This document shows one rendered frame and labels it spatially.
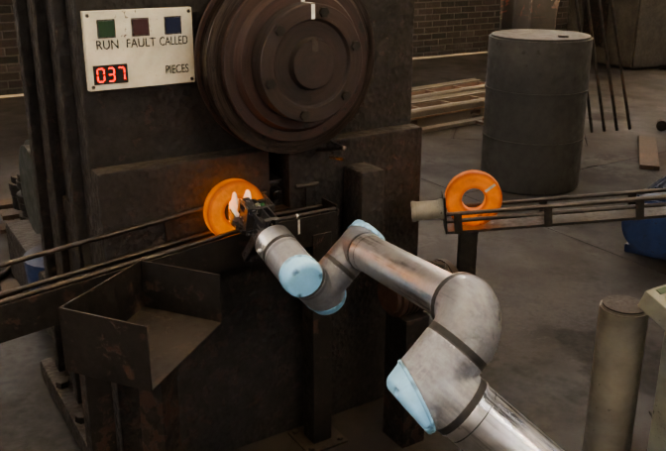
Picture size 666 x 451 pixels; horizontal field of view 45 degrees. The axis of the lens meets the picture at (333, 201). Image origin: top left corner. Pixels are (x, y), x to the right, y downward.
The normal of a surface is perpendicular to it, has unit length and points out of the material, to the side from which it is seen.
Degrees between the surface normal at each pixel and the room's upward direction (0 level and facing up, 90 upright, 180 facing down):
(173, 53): 90
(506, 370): 0
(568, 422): 0
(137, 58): 90
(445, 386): 65
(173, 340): 5
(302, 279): 102
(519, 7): 90
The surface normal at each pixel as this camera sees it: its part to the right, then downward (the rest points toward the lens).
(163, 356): -0.04, -0.92
